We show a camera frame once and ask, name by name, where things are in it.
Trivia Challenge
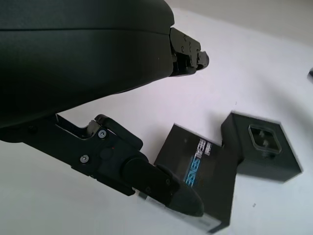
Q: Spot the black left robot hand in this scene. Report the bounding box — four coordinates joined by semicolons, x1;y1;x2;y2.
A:
0;0;210;219

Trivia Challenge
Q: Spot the black box base with insert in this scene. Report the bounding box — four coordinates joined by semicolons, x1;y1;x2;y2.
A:
221;111;304;183

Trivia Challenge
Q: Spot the black RealSense box lid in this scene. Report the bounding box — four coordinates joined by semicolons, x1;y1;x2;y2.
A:
139;123;240;228

